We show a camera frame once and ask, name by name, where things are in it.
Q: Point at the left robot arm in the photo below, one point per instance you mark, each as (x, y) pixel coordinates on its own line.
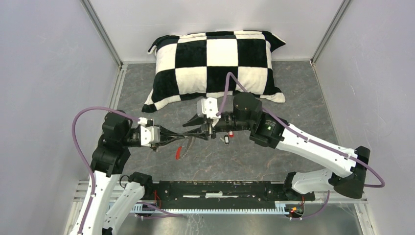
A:
(119, 132)

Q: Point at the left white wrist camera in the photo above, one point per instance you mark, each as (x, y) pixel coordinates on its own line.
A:
(149, 134)

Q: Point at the black white checkered pillow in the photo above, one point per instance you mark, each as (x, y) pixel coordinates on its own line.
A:
(213, 63)

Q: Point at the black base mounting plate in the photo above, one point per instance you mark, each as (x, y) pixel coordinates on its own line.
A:
(221, 194)

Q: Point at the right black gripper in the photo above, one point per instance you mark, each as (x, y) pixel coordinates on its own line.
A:
(198, 132)

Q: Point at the metal keyring with red handle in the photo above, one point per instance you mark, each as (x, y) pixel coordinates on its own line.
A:
(184, 148)

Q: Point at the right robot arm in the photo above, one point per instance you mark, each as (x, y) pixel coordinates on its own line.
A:
(343, 172)

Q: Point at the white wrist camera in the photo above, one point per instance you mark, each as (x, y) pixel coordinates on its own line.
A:
(207, 107)
(149, 134)

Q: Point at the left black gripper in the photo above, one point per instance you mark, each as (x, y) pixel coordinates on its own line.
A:
(167, 135)

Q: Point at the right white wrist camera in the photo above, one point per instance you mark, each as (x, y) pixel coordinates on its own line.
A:
(207, 107)

